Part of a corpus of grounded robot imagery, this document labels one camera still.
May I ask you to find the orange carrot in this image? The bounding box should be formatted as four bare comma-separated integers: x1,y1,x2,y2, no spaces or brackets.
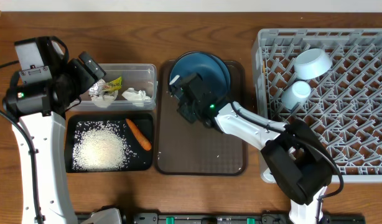
126,118,152,151

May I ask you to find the light blue bowl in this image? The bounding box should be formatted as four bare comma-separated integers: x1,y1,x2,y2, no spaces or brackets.
294,49,332,80

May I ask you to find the grey dishwasher rack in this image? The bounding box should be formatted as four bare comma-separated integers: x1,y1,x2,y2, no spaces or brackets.
251,29,382,183

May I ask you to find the clear plastic bin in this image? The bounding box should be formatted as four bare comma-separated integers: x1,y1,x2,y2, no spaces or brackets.
70,63,158,111

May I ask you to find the light blue cup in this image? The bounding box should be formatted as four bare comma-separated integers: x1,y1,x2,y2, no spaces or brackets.
281,81,311,110

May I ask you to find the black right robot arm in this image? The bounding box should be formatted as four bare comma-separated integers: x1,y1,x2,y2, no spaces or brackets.
177,95,337,223

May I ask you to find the black tray bin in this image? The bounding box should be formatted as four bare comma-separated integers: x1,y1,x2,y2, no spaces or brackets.
64,113,154,173

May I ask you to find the pile of white rice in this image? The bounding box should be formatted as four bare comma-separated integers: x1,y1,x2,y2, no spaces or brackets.
72,121,137,172

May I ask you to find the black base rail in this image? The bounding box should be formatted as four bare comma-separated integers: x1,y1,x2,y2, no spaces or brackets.
75,205,366,224

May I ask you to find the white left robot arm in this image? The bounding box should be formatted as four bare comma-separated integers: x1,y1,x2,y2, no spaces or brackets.
3,52,106,223

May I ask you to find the snack wrapper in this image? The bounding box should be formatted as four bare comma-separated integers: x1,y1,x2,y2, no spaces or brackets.
88,77,122,101

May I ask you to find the white tissue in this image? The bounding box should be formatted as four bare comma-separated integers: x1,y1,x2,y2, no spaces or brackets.
122,88,151,107

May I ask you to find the dark blue plate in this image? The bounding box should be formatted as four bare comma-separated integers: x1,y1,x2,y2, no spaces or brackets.
168,51,231,100

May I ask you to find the brown serving tray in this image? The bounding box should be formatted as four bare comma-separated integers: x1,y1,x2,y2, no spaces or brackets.
154,59,248,176

